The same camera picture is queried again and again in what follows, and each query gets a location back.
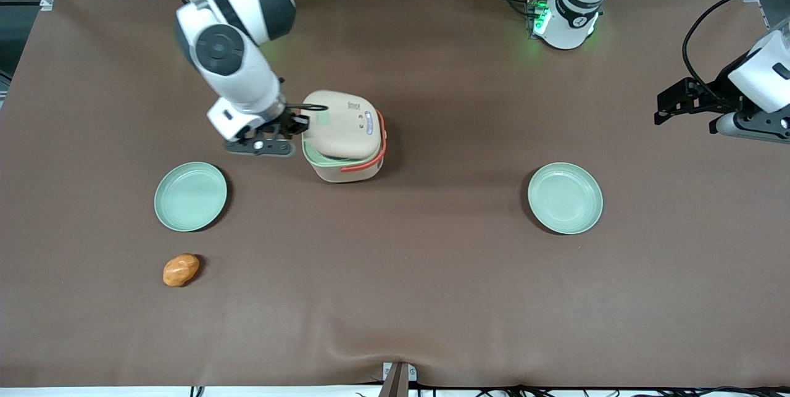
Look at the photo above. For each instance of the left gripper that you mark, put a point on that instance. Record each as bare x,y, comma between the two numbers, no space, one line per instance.
719,90

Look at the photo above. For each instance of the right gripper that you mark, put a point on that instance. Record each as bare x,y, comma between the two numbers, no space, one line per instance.
287,120

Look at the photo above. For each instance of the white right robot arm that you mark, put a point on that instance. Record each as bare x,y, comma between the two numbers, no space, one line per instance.
228,45

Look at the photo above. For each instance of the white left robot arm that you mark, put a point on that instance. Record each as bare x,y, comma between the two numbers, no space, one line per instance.
571,14

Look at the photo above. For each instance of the pale green plate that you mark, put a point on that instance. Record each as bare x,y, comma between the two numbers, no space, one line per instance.
565,198
190,196

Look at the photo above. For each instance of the orange-brown bread roll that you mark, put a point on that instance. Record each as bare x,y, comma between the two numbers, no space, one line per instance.
181,270

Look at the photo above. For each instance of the brown table mat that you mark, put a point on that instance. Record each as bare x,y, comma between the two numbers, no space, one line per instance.
395,298

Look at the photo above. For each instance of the grey metal table clamp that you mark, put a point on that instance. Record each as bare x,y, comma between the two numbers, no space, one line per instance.
398,378

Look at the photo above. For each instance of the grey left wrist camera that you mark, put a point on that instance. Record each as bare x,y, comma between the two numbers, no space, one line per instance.
750,127

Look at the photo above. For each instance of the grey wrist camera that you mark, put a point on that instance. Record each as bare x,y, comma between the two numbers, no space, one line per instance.
259,148
750,127

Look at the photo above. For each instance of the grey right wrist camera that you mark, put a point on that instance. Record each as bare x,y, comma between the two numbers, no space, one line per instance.
259,148

